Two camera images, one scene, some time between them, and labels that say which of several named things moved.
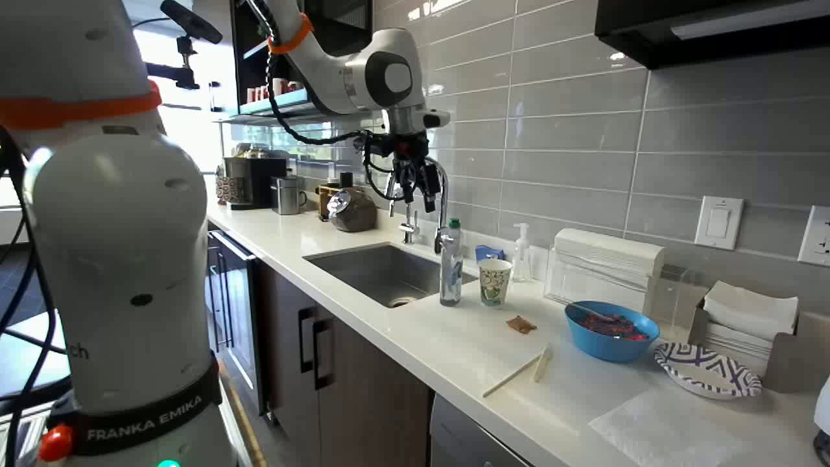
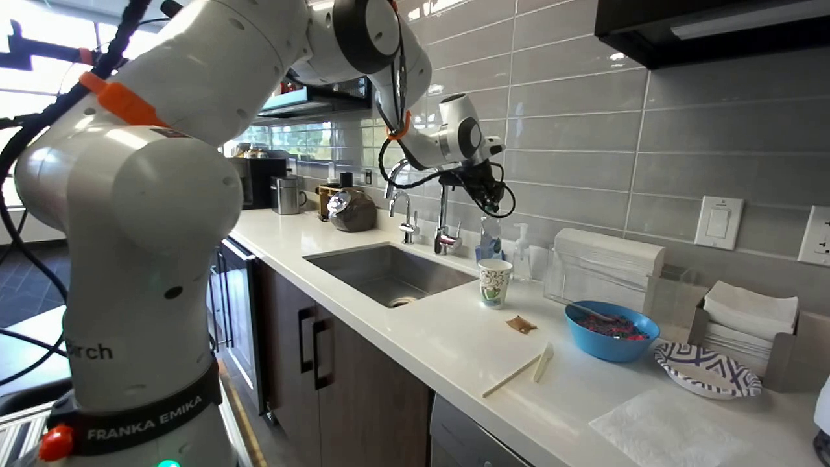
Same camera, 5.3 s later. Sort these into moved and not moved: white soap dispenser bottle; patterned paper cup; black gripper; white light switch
Moved: black gripper
Not moved: white light switch; white soap dispenser bottle; patterned paper cup
